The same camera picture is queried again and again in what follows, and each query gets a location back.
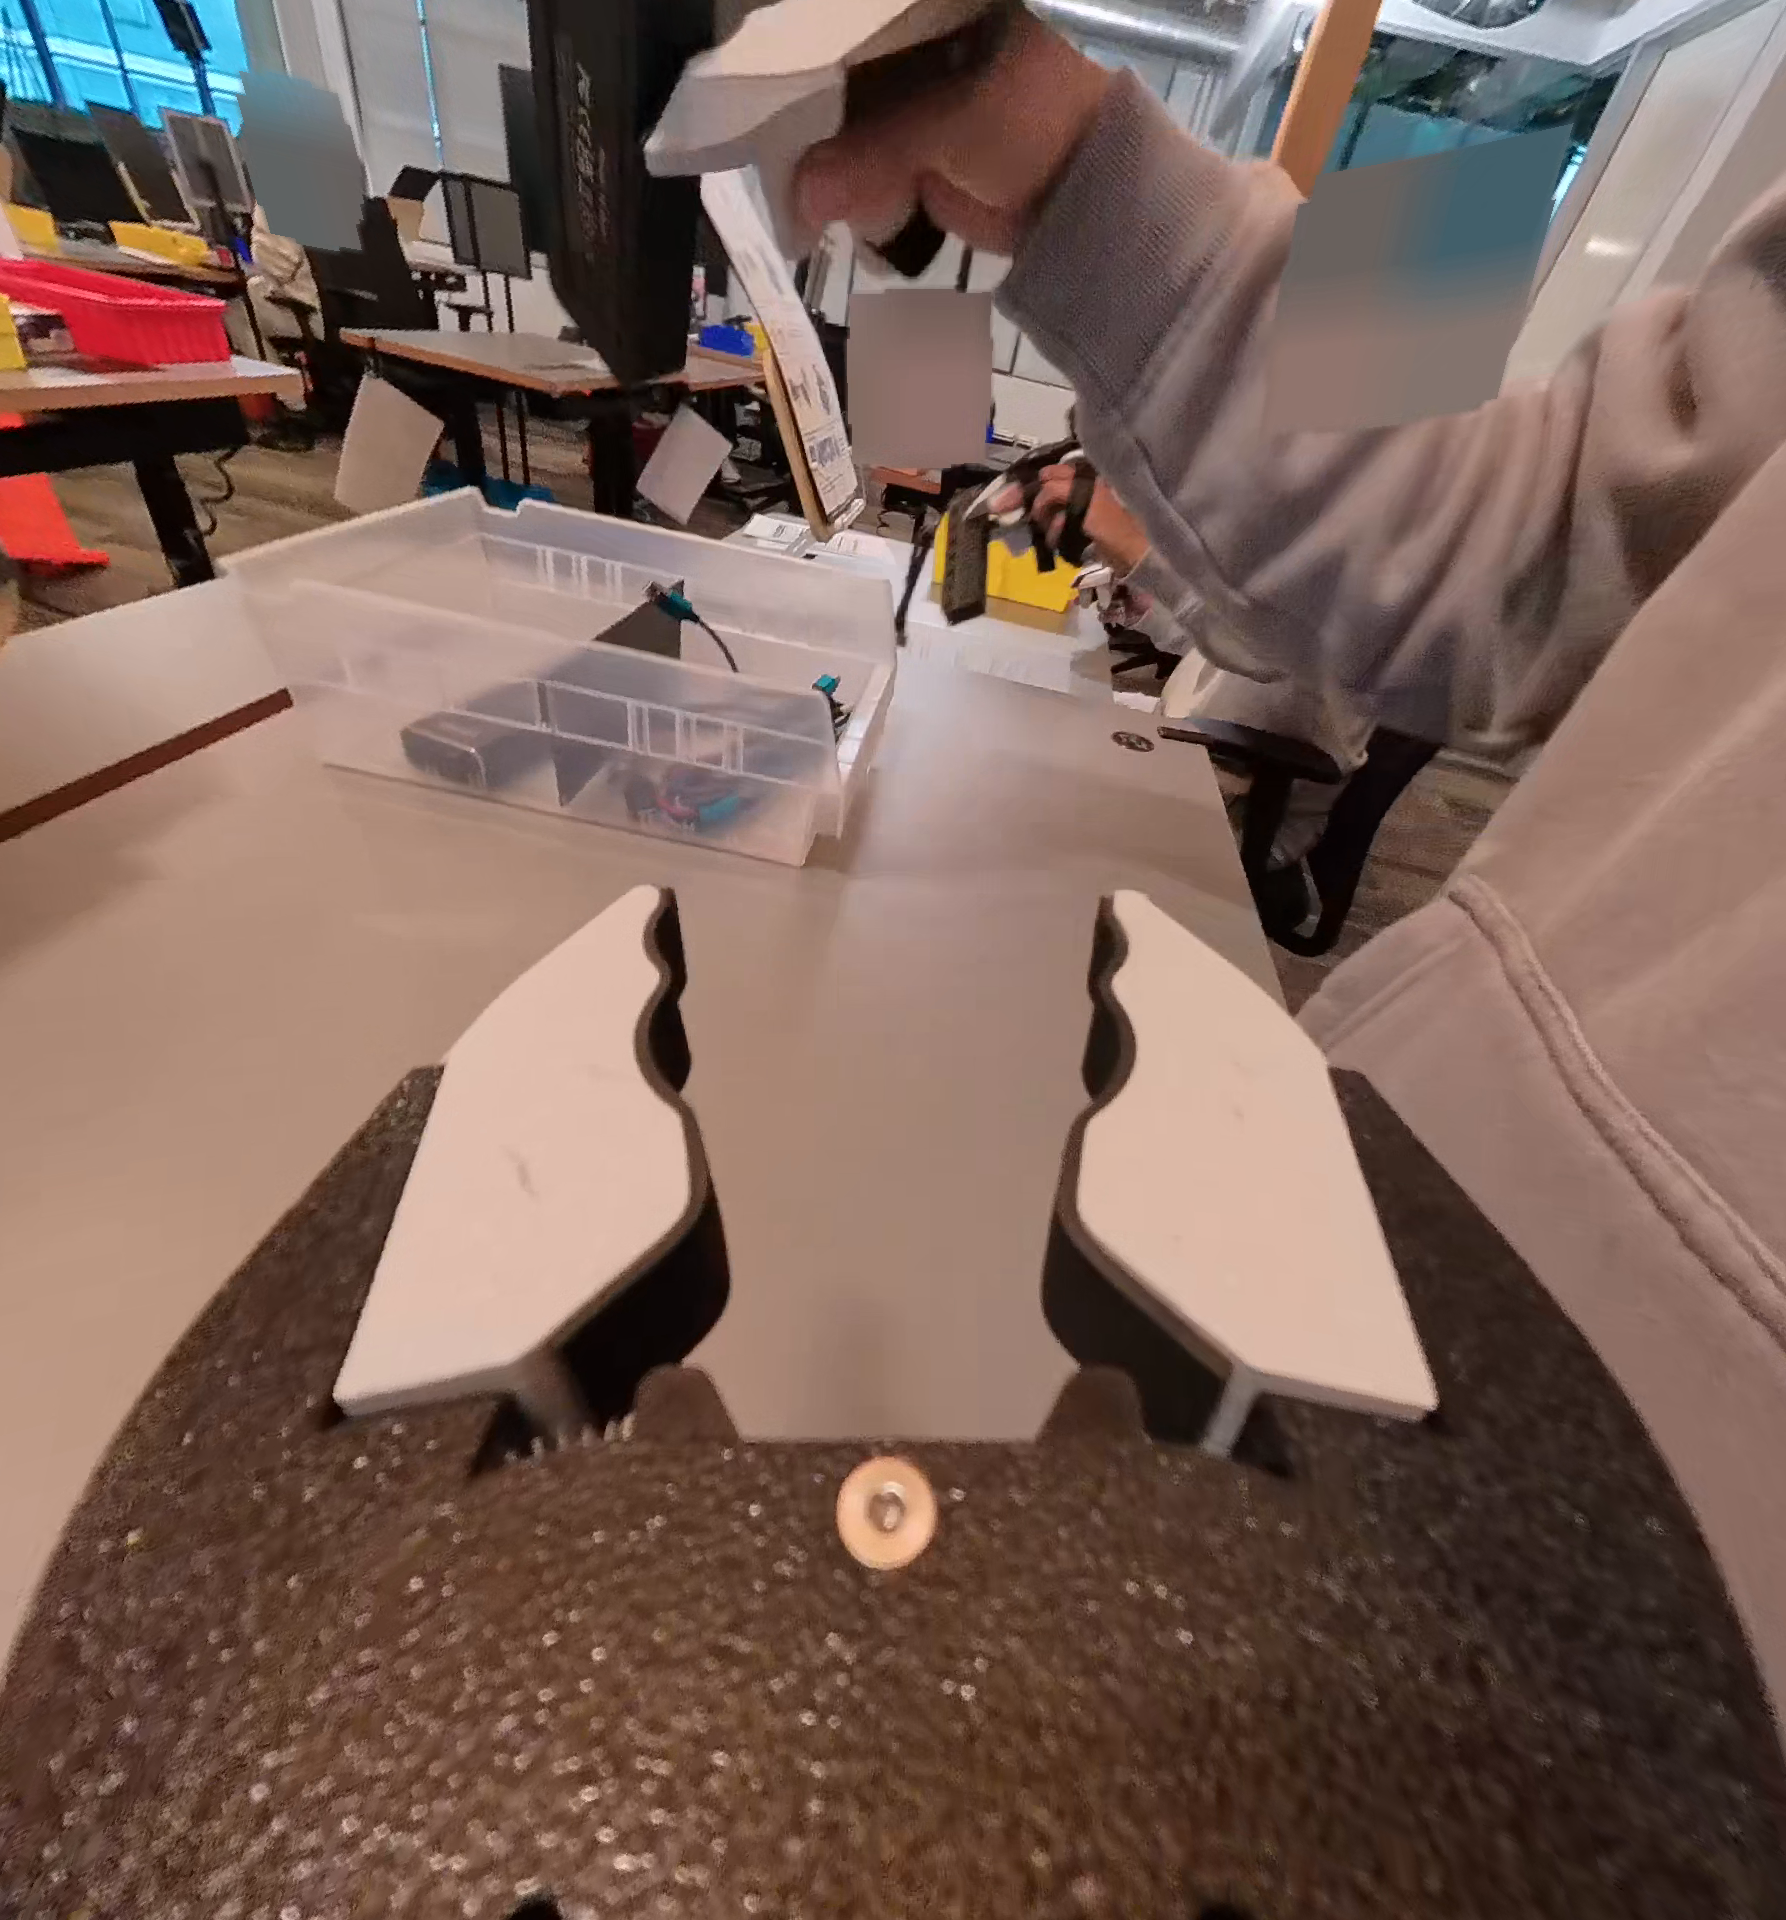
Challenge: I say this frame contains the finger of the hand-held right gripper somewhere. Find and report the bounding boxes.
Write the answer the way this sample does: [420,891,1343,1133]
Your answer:
[642,0,985,179]

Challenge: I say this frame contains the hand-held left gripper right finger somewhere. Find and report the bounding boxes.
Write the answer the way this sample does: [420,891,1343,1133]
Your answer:
[1040,891,1440,1452]

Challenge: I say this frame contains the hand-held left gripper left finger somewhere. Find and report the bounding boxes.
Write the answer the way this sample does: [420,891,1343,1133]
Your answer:
[330,880,731,1431]

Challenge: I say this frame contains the bundle of coloured cables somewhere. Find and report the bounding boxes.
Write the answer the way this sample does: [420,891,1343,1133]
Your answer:
[620,763,752,828]

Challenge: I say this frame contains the clear plastic bin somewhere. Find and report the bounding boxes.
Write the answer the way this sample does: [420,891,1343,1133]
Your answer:
[230,486,898,870]

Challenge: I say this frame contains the person's right forearm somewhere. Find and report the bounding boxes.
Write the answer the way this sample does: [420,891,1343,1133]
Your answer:
[989,67,1786,759]

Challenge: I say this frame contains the person's right hand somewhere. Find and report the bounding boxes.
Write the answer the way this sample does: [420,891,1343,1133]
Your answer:
[794,29,1097,287]

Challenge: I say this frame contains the wooden document stand with papers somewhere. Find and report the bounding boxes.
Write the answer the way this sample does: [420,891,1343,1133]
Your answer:
[700,165,876,545]

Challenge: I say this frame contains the black music stand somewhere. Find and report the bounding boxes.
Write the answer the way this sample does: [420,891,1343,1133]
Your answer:
[157,110,252,208]
[436,168,536,280]

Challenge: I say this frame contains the hanging white sheet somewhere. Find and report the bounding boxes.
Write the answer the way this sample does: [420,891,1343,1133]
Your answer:
[636,405,736,528]
[333,371,450,516]

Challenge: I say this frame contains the black power strip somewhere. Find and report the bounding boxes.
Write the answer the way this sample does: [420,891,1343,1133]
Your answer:
[940,502,1003,625]

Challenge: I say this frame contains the background desk with black legs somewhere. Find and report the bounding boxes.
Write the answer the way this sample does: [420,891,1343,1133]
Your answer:
[341,326,762,518]
[0,355,305,587]

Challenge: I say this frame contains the small yellow bin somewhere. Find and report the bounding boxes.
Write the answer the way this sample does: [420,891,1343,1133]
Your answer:
[965,528,1084,618]

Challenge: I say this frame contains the black office chair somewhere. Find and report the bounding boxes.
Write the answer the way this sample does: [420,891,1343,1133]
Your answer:
[1158,717,1443,962]

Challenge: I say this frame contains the person's grey hoodie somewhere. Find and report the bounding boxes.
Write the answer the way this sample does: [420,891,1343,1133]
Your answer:
[1300,374,1786,1816]

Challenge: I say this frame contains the small black box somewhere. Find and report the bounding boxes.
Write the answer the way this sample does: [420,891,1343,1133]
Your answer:
[397,686,543,785]

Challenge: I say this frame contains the row of yellow bins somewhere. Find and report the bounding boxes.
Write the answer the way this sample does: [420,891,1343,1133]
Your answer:
[5,203,214,273]

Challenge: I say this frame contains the black monitor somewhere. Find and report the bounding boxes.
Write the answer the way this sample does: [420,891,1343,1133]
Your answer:
[8,128,147,229]

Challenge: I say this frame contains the red plastic bin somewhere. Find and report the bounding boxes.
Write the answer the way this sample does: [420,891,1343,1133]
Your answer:
[0,251,231,366]

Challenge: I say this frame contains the orange floor object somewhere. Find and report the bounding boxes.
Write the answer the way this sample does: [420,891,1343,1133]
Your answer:
[0,470,115,574]

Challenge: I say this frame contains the wooden post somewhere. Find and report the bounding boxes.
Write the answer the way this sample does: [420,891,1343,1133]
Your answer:
[1263,0,1384,200]

